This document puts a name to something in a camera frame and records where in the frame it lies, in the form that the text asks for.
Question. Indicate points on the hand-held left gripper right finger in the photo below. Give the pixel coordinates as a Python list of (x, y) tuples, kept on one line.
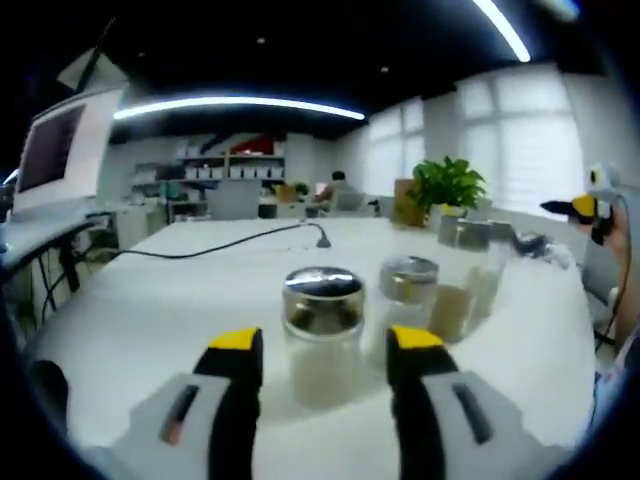
[(450, 420)]

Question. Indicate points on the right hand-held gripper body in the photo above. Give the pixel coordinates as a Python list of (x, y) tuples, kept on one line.
[(606, 181)]

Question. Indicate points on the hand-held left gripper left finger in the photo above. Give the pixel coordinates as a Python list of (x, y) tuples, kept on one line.
[(190, 420)]

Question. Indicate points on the tall glass seasoning bottle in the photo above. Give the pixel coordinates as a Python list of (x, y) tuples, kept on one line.
[(452, 310), (492, 280)]

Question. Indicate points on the short glass seasoning bottle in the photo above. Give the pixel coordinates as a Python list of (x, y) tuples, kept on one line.
[(322, 345), (407, 295)]

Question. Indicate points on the person's right hand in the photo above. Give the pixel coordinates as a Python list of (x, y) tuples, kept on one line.
[(621, 235)]

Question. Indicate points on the wide window with blinds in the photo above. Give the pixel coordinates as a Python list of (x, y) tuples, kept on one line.
[(520, 145)]

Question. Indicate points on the green potted plant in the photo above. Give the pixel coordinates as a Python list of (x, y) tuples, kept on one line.
[(447, 182)]

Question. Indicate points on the brown paper bag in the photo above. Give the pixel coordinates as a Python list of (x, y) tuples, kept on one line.
[(407, 202)]

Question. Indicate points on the narrow window with blinds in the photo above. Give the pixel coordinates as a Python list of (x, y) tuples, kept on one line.
[(397, 150)]

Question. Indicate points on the ceiling light strip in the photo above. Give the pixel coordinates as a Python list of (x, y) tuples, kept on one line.
[(505, 27), (240, 103)]

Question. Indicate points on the white office chair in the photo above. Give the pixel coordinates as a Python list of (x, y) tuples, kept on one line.
[(349, 201)]

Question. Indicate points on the grey partition panel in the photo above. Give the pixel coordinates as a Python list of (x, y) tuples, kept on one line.
[(234, 199)]

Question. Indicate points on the pink-lit monitor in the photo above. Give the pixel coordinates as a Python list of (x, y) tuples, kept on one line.
[(322, 190)]

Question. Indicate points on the brown cardboard box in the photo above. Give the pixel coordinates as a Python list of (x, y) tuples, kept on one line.
[(285, 193)]

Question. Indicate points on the row of white storage boxes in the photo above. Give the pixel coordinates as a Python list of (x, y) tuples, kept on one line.
[(235, 173)]

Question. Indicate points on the white storage shelf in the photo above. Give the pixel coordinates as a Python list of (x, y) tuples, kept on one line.
[(225, 170)]

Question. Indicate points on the white laptop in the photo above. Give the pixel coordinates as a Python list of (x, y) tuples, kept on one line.
[(60, 155)]

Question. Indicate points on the white ceiling panel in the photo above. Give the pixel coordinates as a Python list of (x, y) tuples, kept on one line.
[(92, 70)]

